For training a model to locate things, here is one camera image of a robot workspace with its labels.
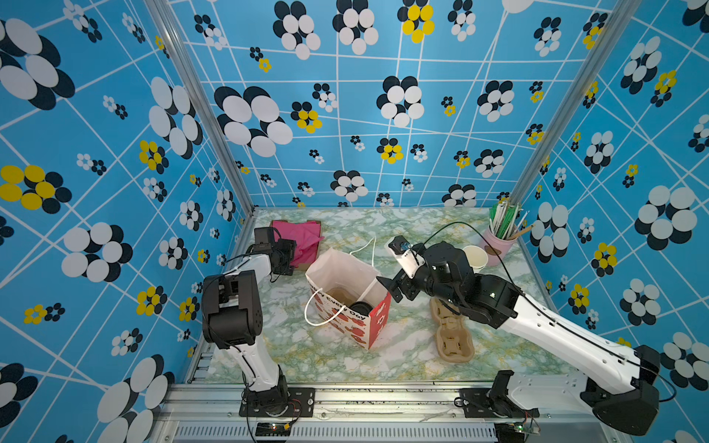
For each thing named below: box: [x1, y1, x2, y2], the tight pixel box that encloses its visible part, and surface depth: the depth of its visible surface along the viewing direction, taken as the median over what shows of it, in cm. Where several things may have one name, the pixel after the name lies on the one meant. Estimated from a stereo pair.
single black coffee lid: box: [348, 300, 373, 317], surface depth 78 cm
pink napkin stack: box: [270, 219, 325, 269], surface depth 104 cm
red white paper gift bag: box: [304, 247, 392, 350], surface depth 77 cm
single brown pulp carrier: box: [326, 286, 359, 307], surface depth 93 cm
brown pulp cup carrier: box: [430, 297, 476, 364], surface depth 82 cm
